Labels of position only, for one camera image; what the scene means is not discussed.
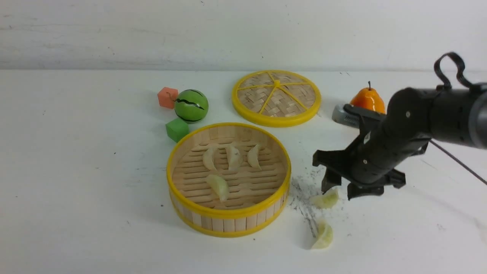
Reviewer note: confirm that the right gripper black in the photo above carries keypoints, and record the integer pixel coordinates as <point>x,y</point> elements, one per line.
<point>369,161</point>

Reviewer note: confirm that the green dumpling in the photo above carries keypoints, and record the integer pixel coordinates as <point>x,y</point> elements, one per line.
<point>219,186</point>
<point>324,237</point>
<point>325,201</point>

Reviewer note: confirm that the white dumpling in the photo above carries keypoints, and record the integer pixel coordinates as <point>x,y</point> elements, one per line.
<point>253,157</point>
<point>208,158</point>
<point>234,157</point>

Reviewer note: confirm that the woven bamboo steamer lid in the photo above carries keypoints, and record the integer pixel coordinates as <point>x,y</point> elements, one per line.
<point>276,98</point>

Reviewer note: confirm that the bamboo steamer tray yellow rim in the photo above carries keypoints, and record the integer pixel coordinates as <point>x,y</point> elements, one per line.
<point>229,179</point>

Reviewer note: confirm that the orange toy pear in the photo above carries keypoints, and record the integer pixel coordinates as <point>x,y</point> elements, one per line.
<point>368,98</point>

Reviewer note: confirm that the green toy watermelon ball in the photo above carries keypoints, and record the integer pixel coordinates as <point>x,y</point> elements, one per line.
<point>191,106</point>

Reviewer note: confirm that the green foam cube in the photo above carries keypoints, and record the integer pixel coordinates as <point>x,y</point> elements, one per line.
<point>177,129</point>

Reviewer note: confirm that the orange foam cube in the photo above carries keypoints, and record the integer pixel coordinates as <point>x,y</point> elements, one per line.
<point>167,97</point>

